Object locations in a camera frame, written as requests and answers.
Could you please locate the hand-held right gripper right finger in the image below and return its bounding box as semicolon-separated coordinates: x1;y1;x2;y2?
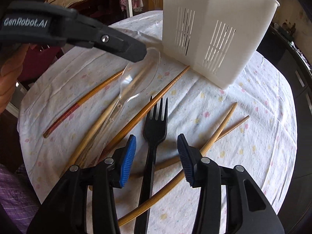
177;134;285;234

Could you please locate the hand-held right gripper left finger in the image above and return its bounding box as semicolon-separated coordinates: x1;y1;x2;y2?
27;134;137;234

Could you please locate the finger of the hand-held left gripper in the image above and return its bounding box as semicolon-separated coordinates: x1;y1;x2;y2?
67;11;148;62

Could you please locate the light bamboo chopstick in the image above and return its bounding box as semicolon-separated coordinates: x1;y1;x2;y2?
118;102;238;226
62;62;154;175

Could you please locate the clear plastic spoon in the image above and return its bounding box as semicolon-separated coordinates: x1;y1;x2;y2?
78;47;161;170

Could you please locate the black plastic fork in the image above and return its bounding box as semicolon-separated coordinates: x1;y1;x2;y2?
134;97;169;234

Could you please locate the red-ended wooden chopstick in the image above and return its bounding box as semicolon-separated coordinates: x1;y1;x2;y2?
43;69;125;138
97;66;191;163

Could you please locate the brown wooden chopstick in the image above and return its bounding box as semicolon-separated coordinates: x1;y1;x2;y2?
129;115;250;178

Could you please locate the white plastic utensil holder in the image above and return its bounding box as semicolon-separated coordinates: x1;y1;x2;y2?
162;0;281;90

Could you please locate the person's left hand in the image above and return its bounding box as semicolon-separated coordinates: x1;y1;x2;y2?
0;45;27;114

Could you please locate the dark wooden dining table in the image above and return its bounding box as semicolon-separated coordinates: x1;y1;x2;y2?
46;0;122;27

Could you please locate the white lace food cover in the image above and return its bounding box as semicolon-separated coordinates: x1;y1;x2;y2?
60;0;84;9

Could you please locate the white floral tablecloth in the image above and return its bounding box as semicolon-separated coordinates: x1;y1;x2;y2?
17;10;296;234

